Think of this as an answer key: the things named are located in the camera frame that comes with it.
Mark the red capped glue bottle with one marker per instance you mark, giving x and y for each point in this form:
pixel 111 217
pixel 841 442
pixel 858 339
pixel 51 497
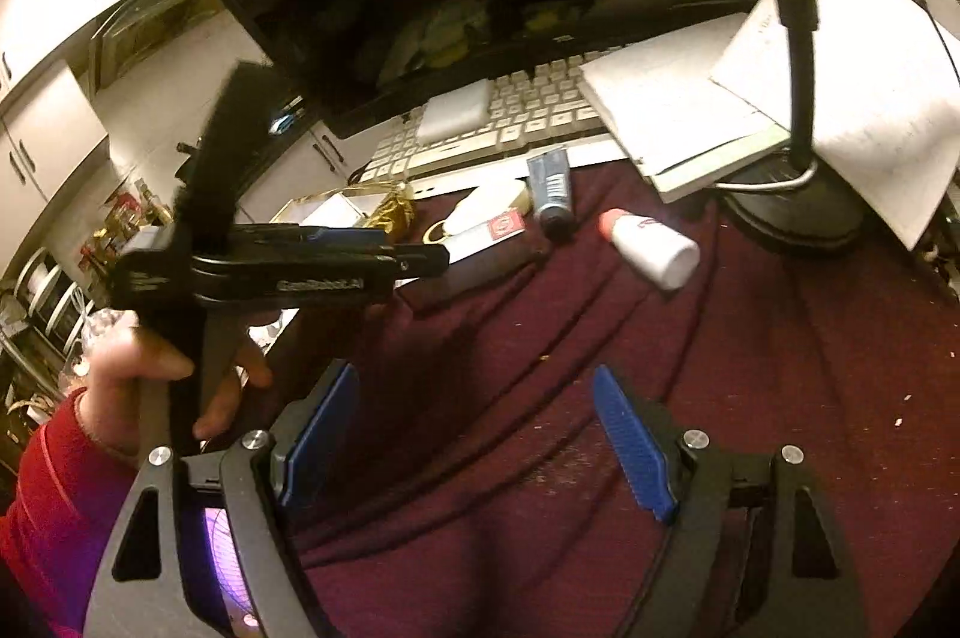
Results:
pixel 652 248

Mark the person's left forearm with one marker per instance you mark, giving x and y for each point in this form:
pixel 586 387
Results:
pixel 52 518

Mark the person's left hand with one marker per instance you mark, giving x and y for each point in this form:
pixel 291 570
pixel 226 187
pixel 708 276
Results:
pixel 124 375

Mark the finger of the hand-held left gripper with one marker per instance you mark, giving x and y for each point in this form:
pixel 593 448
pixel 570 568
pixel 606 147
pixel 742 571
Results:
pixel 345 238
pixel 420 261

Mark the gold foil wrapper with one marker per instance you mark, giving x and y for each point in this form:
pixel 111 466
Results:
pixel 394 210

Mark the white plastic bottle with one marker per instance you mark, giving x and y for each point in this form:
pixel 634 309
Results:
pixel 487 199

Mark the white rectangular pad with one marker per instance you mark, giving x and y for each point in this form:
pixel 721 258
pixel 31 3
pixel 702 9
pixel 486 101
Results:
pixel 454 110

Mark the white keyboard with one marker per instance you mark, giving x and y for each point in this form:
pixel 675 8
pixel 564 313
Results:
pixel 525 113

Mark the white paper sheet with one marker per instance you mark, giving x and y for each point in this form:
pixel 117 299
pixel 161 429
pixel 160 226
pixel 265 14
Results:
pixel 877 83

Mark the dark grey box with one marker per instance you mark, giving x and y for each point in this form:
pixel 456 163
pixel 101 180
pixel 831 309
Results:
pixel 487 279

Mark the blue tube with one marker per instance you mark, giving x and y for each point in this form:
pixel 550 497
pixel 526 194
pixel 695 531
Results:
pixel 551 188

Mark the maroon cloth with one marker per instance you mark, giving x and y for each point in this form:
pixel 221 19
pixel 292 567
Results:
pixel 525 420

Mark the dish rack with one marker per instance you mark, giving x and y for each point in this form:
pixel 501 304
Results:
pixel 52 300

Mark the black light stand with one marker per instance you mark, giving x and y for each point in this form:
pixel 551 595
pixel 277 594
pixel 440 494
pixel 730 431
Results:
pixel 795 45

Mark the small printed card box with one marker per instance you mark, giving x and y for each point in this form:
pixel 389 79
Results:
pixel 499 229

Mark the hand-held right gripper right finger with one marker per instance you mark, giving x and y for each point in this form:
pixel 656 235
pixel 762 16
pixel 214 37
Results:
pixel 634 450

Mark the beige notebook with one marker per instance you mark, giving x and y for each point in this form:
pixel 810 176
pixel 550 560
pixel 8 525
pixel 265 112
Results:
pixel 660 105

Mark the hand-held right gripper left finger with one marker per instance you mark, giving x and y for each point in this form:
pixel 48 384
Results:
pixel 322 435

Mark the white gold-edged box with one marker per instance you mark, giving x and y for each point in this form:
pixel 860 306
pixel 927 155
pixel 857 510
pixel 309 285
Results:
pixel 330 210

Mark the gold scissors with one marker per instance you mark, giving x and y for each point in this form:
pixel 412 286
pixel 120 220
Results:
pixel 439 233

